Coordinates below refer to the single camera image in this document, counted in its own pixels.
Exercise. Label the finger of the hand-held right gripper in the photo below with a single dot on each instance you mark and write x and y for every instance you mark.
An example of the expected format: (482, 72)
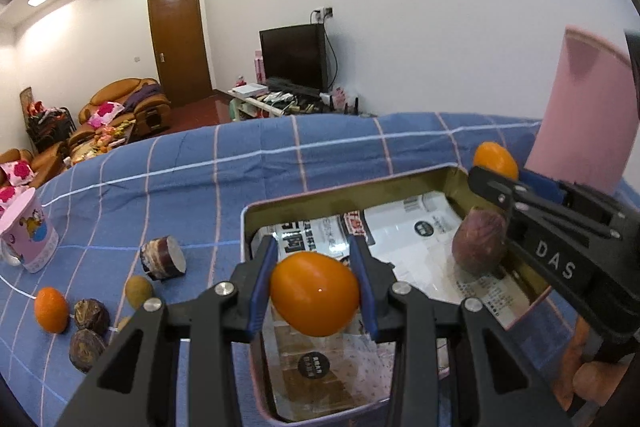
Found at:
(495, 184)
(542, 187)

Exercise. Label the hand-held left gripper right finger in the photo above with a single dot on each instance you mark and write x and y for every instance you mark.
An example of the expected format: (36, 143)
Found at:
(362, 284)

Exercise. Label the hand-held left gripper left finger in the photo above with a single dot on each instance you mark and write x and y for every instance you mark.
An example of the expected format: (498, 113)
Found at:
(263, 279)

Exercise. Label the orange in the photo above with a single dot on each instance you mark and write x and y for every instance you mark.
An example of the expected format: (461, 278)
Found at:
(315, 294)
(51, 309)
(495, 159)

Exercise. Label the purple passion fruit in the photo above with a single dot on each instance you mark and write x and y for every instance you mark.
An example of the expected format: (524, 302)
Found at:
(477, 242)

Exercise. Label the pink tin box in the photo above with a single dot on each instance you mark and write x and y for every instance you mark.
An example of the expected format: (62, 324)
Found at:
(350, 199)

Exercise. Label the brown jar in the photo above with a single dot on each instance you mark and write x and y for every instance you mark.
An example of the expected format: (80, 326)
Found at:
(160, 257)

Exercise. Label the small brown kiwi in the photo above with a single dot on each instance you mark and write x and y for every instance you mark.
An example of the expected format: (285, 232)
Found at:
(137, 292)

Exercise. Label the dark brown round fruit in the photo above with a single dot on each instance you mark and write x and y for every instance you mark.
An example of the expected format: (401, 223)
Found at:
(85, 349)
(91, 316)

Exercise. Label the person's right hand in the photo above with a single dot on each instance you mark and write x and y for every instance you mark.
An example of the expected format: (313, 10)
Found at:
(600, 382)

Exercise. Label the black and white printed packet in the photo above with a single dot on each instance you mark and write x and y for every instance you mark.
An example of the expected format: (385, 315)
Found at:
(305, 239)

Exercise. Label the white barcode packet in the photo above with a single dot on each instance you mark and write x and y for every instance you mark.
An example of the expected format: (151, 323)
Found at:
(415, 237)

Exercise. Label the pink tin lid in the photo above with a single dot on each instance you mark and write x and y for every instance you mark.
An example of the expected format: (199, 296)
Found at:
(580, 117)

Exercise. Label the white text packet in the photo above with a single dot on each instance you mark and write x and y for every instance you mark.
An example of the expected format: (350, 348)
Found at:
(495, 302)

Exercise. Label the blue checked blanket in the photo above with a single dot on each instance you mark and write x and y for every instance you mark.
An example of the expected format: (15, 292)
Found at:
(200, 187)

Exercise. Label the black router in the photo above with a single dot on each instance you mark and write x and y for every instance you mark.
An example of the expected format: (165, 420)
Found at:
(350, 106)

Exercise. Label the white television stand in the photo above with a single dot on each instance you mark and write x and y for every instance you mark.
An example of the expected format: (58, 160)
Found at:
(255, 104)

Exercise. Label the pink floral gift bag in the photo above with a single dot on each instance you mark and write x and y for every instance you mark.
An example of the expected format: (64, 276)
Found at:
(340, 98)

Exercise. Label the white flat box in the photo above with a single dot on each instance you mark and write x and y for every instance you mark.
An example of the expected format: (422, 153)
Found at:
(250, 89)

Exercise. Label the wooden coffee table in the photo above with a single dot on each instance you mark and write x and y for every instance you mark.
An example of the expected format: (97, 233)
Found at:
(126, 133)

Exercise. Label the brown leather sofa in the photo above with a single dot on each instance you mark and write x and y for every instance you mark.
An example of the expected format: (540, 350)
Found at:
(150, 109)

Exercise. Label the pink carton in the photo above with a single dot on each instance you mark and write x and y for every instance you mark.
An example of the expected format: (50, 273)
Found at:
(259, 67)

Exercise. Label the pile of snacks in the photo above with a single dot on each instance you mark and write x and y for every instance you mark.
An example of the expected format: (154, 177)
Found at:
(102, 139)

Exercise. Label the purple cloth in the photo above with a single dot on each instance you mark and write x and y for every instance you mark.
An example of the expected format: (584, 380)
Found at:
(142, 96)

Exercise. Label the black television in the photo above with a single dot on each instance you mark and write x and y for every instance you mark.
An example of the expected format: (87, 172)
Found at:
(292, 57)

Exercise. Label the pink floral cushion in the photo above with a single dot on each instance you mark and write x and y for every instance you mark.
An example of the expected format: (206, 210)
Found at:
(105, 113)
(17, 172)
(10, 196)

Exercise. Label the pink printed cup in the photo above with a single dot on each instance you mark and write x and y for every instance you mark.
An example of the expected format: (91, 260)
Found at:
(30, 237)

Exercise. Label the brown leather armchair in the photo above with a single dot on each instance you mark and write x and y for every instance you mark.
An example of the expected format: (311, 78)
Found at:
(47, 159)

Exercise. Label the brown wooden door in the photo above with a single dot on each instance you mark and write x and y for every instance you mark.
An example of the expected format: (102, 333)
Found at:
(177, 47)

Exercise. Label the black rack with red items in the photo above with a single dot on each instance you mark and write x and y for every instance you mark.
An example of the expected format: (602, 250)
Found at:
(47, 124)

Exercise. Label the rolled mat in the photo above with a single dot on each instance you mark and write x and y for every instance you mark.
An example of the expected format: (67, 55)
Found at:
(26, 104)

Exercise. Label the wall socket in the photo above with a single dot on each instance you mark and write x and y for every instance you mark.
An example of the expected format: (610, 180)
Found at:
(322, 13)

